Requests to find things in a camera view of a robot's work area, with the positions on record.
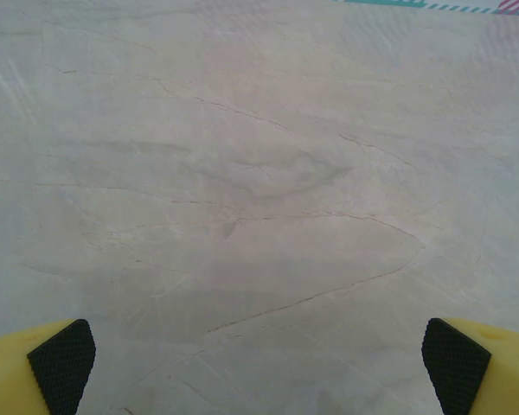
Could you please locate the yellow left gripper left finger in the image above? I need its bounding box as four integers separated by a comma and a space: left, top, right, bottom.
0, 318, 97, 415

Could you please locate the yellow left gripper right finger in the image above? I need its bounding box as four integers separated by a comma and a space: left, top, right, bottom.
421, 317, 519, 415

